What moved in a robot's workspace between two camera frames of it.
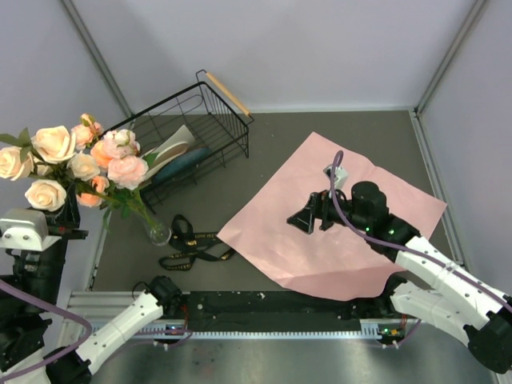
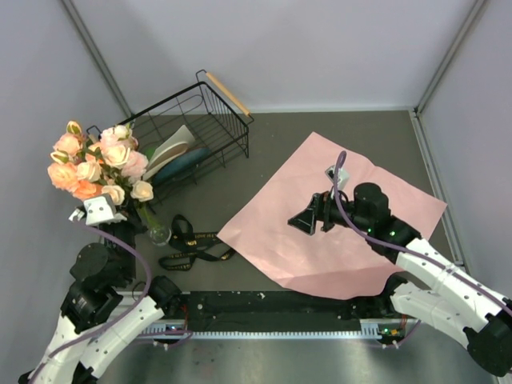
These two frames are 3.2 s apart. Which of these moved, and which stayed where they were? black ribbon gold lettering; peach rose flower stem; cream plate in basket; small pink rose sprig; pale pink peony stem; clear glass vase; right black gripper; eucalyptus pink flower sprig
Moved: eucalyptus pink flower sprig; peach rose flower stem; small pink rose sprig
Stayed: right black gripper; pale pink peony stem; cream plate in basket; clear glass vase; black ribbon gold lettering
